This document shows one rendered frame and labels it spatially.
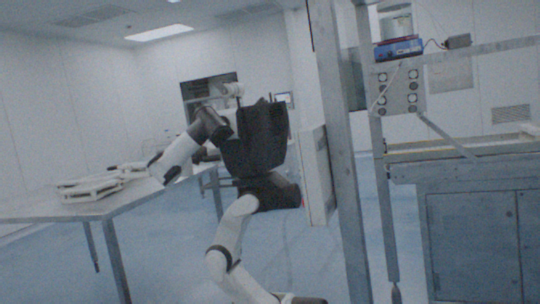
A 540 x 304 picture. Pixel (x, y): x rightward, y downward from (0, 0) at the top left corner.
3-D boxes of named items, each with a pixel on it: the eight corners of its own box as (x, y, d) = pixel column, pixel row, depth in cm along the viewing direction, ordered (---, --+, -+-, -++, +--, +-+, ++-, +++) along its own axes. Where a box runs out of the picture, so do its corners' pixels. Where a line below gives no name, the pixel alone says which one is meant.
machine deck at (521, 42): (367, 74, 157) (366, 65, 156) (376, 75, 191) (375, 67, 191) (541, 44, 133) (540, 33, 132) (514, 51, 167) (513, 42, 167)
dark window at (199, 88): (189, 133, 781) (178, 82, 766) (189, 133, 782) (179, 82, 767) (245, 125, 740) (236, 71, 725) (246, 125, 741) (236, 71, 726)
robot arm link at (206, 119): (208, 153, 146) (232, 129, 146) (196, 145, 138) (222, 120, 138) (194, 135, 152) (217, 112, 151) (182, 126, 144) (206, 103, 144)
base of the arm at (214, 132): (225, 152, 149) (241, 130, 147) (204, 147, 139) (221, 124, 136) (206, 129, 157) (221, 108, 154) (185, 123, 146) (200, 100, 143)
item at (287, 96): (280, 141, 467) (272, 93, 459) (282, 140, 477) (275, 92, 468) (297, 139, 460) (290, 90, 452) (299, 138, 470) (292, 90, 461)
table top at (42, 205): (-71, 226, 230) (-72, 221, 229) (76, 181, 330) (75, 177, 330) (106, 220, 172) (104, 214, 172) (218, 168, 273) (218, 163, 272)
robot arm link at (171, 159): (161, 190, 141) (202, 149, 141) (138, 166, 141) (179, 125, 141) (170, 186, 153) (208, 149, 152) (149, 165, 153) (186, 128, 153)
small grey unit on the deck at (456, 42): (441, 52, 153) (440, 37, 152) (440, 53, 159) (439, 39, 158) (474, 46, 148) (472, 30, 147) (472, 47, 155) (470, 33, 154)
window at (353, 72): (345, 112, 678) (337, 50, 662) (345, 112, 679) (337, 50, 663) (425, 101, 635) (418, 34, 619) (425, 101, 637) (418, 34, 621)
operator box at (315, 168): (307, 227, 97) (292, 131, 94) (321, 206, 113) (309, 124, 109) (329, 227, 95) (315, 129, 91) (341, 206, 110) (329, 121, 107)
